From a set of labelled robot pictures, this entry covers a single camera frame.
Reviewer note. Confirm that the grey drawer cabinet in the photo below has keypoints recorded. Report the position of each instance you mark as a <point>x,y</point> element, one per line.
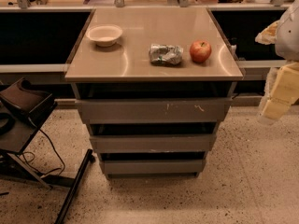
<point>124,71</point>

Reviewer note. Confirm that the grey middle drawer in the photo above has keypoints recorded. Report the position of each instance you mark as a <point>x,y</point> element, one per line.
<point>156,143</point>

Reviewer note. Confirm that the grey drawer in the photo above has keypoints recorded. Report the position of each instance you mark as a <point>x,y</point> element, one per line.
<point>141,111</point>
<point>156,143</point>
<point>152,167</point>

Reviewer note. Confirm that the red apple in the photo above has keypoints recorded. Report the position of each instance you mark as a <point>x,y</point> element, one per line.
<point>200,51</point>

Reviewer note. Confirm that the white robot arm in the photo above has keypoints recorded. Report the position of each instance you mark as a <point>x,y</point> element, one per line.
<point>287,36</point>

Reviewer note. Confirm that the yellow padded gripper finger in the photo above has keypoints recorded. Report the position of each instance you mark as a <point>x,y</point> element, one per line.
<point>281,91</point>
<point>268,35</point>

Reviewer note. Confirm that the crumpled silver chip bag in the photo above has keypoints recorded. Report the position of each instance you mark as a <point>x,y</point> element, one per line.
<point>165,54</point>

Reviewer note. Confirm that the grey bottom drawer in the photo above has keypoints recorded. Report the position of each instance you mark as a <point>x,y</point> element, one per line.
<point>152,167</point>

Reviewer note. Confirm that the grey top drawer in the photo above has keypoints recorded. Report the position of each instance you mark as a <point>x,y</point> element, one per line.
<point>141,111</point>

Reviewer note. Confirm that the white paper bowl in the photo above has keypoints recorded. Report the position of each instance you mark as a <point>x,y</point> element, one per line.
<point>104,35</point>

